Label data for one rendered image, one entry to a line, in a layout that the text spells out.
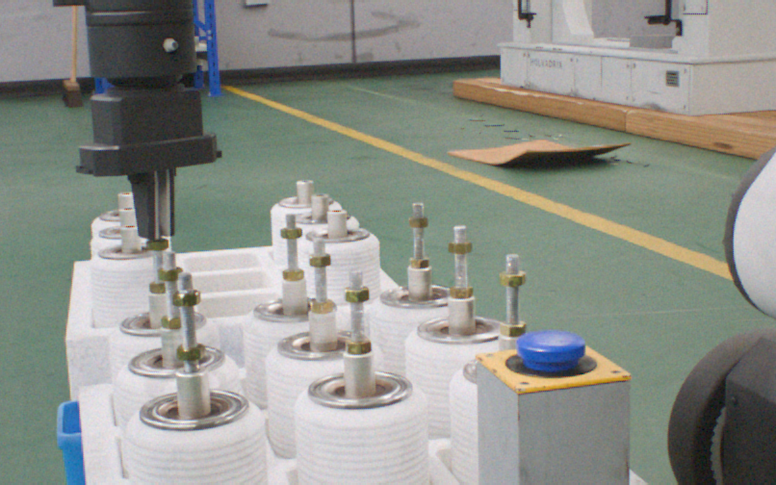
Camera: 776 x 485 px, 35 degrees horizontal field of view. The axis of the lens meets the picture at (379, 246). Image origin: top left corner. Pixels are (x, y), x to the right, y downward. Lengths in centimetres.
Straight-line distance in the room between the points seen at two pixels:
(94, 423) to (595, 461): 50
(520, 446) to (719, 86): 356
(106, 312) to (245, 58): 593
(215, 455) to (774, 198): 42
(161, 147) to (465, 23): 666
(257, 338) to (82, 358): 32
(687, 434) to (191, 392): 52
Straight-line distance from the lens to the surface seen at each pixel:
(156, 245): 106
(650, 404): 160
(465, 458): 90
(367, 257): 139
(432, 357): 98
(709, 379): 118
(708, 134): 393
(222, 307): 147
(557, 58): 502
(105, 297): 137
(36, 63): 713
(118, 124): 101
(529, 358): 71
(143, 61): 100
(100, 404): 112
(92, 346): 134
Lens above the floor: 53
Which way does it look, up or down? 12 degrees down
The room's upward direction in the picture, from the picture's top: 2 degrees counter-clockwise
